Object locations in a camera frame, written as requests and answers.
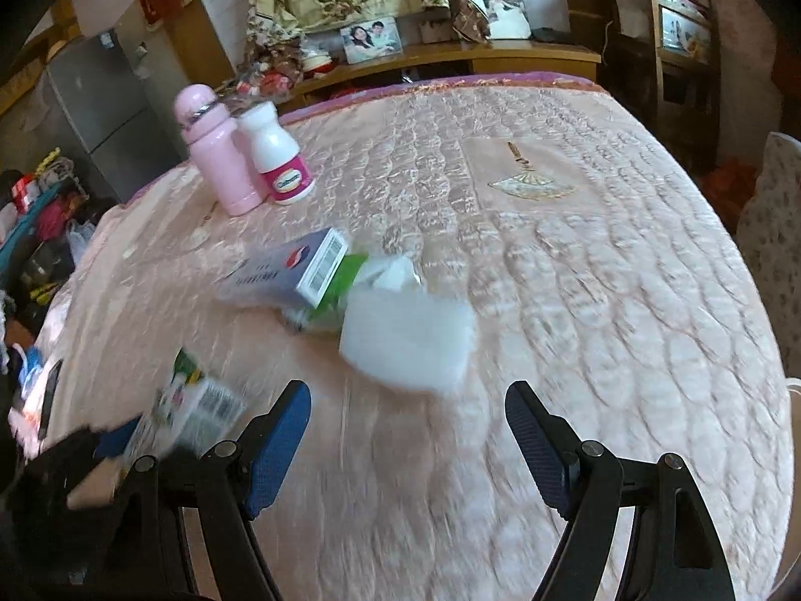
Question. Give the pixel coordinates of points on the white blue medicine box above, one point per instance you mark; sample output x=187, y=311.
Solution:
x=291, y=275

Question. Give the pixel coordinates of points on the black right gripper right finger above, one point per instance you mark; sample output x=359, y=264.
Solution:
x=674, y=550

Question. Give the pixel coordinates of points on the white pill bottle magenta label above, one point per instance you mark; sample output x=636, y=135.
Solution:
x=276, y=155

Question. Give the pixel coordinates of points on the wooden shelf rack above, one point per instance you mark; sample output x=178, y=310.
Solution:
x=661, y=60

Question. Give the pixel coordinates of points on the pink thermos bottle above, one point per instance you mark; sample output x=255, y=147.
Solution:
x=217, y=149

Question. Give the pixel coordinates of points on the white green milk carton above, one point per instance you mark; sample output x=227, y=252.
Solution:
x=193, y=411

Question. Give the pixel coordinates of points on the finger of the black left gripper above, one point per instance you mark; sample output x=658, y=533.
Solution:
x=65, y=441
x=111, y=443

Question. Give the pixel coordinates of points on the framed couple photo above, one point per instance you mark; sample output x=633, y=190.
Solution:
x=372, y=40

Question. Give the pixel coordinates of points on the white foam block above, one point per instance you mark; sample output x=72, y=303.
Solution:
x=408, y=340

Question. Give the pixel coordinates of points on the grey refrigerator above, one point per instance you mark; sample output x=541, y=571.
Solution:
x=101, y=118

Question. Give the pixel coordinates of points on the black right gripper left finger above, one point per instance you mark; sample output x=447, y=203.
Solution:
x=235, y=481

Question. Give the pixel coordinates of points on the white green tissue pack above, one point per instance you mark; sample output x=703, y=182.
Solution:
x=356, y=272

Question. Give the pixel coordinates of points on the white framed wedding photo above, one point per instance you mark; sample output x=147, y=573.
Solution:
x=507, y=19

